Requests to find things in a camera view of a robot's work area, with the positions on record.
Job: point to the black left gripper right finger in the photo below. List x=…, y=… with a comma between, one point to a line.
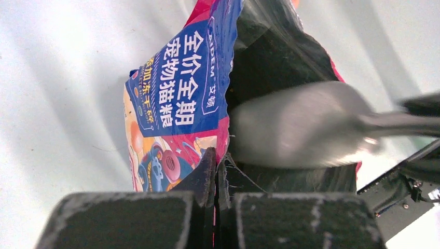
x=249, y=217

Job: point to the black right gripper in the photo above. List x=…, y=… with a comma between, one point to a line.
x=410, y=189

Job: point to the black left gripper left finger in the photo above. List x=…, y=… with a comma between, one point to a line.
x=179, y=218

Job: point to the metal food scoop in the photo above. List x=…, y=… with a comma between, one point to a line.
x=317, y=125

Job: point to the pet food bag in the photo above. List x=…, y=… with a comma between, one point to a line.
x=177, y=103

